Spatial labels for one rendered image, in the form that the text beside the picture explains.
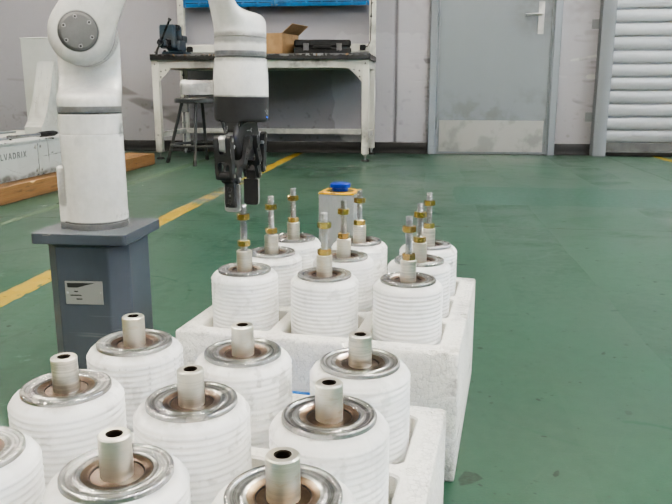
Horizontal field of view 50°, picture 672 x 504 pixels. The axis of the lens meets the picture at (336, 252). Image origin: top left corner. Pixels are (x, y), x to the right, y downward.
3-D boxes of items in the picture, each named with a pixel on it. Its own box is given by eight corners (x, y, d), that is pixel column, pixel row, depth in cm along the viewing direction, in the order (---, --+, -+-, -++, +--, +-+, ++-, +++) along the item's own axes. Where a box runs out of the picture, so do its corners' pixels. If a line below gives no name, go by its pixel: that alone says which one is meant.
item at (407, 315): (448, 397, 104) (452, 276, 100) (425, 424, 96) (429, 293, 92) (387, 385, 109) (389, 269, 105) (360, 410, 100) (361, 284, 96)
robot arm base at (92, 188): (55, 230, 108) (45, 114, 104) (83, 219, 117) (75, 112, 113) (114, 231, 107) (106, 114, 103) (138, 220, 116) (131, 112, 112)
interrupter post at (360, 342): (344, 370, 68) (344, 337, 67) (350, 361, 70) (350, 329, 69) (369, 373, 67) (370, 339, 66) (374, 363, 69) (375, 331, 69)
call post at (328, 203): (318, 348, 145) (317, 194, 138) (327, 336, 151) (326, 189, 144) (353, 351, 143) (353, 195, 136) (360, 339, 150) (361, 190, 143)
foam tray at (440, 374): (180, 449, 104) (174, 330, 100) (269, 354, 141) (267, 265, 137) (453, 483, 95) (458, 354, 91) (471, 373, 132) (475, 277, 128)
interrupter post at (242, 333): (227, 359, 70) (226, 327, 70) (236, 351, 73) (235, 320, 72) (250, 361, 70) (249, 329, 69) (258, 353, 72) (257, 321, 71)
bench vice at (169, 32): (170, 57, 543) (169, 23, 537) (193, 56, 541) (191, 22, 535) (150, 54, 503) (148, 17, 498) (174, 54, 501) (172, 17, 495)
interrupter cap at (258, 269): (267, 265, 108) (267, 260, 108) (274, 277, 101) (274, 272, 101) (216, 267, 107) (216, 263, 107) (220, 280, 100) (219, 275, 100)
